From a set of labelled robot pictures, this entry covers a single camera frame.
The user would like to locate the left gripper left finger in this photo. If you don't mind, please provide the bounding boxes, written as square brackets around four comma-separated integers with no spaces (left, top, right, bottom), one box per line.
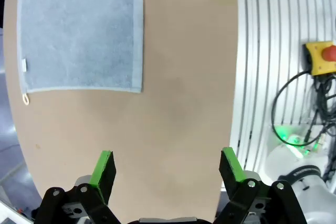
[34,150,119,224]

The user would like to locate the black cable bundle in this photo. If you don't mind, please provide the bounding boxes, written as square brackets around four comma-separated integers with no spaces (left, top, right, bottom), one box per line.
[304,74,336,143]

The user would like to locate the white slotted mounting plate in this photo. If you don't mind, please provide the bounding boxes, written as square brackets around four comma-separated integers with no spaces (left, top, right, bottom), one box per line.
[228,0,336,183]

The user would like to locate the black emergency stop cable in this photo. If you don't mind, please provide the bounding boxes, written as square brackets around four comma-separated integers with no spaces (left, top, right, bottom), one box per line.
[271,69,326,147]

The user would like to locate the light blue terry towel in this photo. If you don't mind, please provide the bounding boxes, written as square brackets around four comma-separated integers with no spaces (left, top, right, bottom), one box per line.
[16,0,144,106]

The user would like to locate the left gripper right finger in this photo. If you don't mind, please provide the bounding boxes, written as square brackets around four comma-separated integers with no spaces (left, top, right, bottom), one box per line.
[215,146,307,224]

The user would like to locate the yellow emergency stop button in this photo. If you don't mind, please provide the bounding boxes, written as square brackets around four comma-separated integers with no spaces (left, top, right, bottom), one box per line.
[303,40,336,77]

